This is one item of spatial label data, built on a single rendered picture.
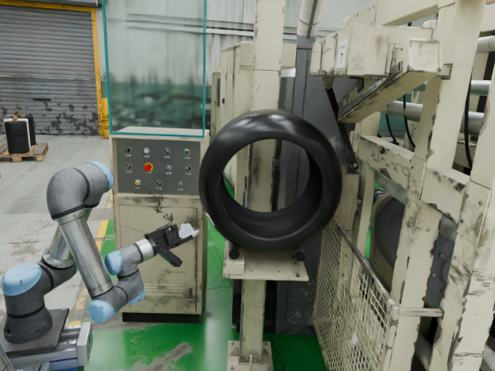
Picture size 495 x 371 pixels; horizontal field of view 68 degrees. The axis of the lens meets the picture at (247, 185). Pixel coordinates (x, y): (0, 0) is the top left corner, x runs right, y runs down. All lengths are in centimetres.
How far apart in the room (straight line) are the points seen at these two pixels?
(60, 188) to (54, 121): 961
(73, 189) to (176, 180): 115
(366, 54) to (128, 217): 169
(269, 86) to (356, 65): 66
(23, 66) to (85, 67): 140
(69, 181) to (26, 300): 47
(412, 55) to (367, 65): 13
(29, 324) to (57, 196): 51
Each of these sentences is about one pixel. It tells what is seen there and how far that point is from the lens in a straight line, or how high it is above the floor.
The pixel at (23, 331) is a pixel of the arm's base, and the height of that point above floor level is 76.
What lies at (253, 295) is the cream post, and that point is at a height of 47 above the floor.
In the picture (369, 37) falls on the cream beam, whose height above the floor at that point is 175.
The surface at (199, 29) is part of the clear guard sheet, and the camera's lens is 219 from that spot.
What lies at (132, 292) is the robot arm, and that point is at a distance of 135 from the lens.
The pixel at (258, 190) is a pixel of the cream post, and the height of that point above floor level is 108.
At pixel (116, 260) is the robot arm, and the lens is 132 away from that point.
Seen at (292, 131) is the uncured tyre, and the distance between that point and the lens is 143.
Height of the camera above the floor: 161
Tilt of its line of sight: 16 degrees down
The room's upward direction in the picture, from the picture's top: 3 degrees clockwise
